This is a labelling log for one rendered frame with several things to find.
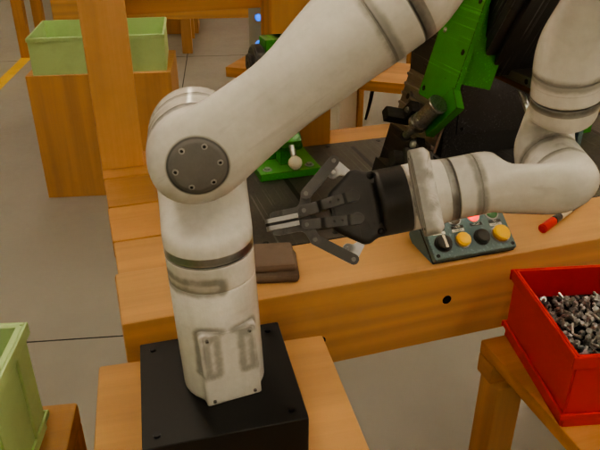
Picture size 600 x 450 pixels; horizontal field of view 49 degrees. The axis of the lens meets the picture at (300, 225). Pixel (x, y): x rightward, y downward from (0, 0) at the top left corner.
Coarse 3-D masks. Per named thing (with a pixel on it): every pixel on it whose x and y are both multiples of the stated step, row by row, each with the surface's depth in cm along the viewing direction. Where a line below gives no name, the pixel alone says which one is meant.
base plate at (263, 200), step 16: (592, 128) 162; (336, 144) 152; (352, 144) 152; (368, 144) 152; (592, 144) 152; (320, 160) 144; (352, 160) 144; (368, 160) 144; (512, 160) 144; (592, 160) 144; (256, 176) 136; (304, 176) 136; (256, 192) 129; (272, 192) 129; (288, 192) 129; (320, 192) 129; (256, 208) 123; (272, 208) 123; (288, 208) 123; (256, 224) 118; (256, 240) 113; (272, 240) 113; (288, 240) 113; (304, 240) 113
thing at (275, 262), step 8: (256, 248) 104; (264, 248) 104; (272, 248) 104; (280, 248) 104; (288, 248) 104; (256, 256) 102; (264, 256) 102; (272, 256) 102; (280, 256) 102; (288, 256) 102; (256, 264) 100; (264, 264) 100; (272, 264) 100; (280, 264) 100; (288, 264) 100; (296, 264) 103; (256, 272) 100; (264, 272) 101; (272, 272) 101; (280, 272) 101; (288, 272) 101; (296, 272) 101; (256, 280) 100; (264, 280) 100; (272, 280) 100; (280, 280) 101; (288, 280) 101; (296, 280) 101
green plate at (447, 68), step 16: (464, 0) 117; (480, 0) 113; (464, 16) 117; (480, 16) 113; (448, 32) 121; (464, 32) 117; (480, 32) 116; (448, 48) 121; (464, 48) 116; (480, 48) 117; (432, 64) 125; (448, 64) 120; (464, 64) 116; (480, 64) 119; (432, 80) 125; (448, 80) 120; (464, 80) 119; (480, 80) 120
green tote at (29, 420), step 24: (0, 336) 82; (24, 336) 81; (0, 360) 76; (24, 360) 82; (0, 384) 73; (24, 384) 81; (0, 408) 74; (24, 408) 81; (0, 432) 73; (24, 432) 81
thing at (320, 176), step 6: (330, 156) 73; (336, 156) 73; (330, 162) 73; (336, 162) 73; (324, 168) 73; (330, 168) 73; (318, 174) 73; (324, 174) 73; (312, 180) 73; (318, 180) 73; (324, 180) 75; (306, 186) 73; (312, 186) 73; (318, 186) 73; (306, 192) 73; (312, 192) 73; (306, 198) 73
